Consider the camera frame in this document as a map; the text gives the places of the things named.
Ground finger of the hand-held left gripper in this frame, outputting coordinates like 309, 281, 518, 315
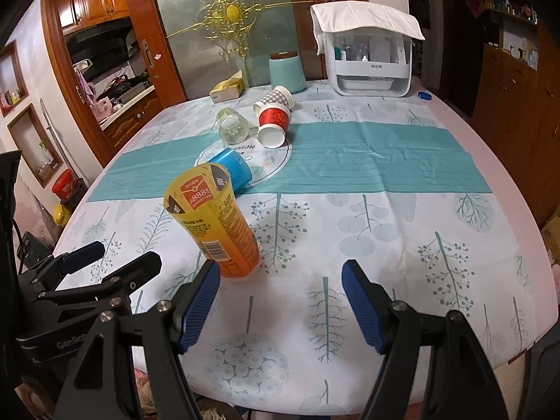
30, 251, 163, 315
20, 240, 107, 295

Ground black range hood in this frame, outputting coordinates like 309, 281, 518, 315
63, 17, 136, 60

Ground white cloth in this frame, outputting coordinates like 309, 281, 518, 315
310, 2, 426, 43

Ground yellow jar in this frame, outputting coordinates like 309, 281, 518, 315
52, 205, 73, 228

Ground grey checkered paper cup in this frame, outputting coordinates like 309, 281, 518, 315
254, 86, 294, 110

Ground yellow orange plastic cup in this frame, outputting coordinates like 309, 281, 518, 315
164, 163, 262, 279

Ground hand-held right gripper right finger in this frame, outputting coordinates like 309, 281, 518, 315
341, 259, 513, 420

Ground dark wooden cabinet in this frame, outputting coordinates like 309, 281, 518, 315
470, 0, 560, 228

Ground red paper cup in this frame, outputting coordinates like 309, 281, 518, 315
258, 101, 292, 132

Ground pink bag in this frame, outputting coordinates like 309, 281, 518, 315
90, 96, 116, 124

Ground white storage box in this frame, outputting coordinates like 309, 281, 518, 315
321, 30, 415, 97

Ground cardboard box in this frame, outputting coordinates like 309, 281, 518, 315
540, 214, 560, 268

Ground wooden kitchen counter cabinet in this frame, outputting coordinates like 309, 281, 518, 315
100, 85, 165, 153

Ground blue plastic cup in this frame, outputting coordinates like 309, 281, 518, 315
205, 148, 253, 194

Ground small wooden wall niche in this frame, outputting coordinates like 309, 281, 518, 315
0, 39, 29, 117

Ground large wooden wall niche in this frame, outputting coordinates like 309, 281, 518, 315
8, 104, 64, 188

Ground yellow tissue box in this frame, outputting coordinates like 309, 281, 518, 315
209, 71, 246, 104

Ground teal canister with brown lid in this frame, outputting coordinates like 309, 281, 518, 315
268, 51, 306, 94

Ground clear glass cup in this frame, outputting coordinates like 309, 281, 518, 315
216, 107, 260, 144

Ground red tub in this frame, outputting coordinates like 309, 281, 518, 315
51, 168, 80, 200

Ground frosted glass door gold ornament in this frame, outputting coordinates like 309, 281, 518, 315
146, 0, 316, 101

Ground wooden kitchen wall cabinets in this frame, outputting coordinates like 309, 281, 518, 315
48, 0, 132, 31

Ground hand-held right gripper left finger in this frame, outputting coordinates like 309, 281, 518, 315
52, 259, 222, 420

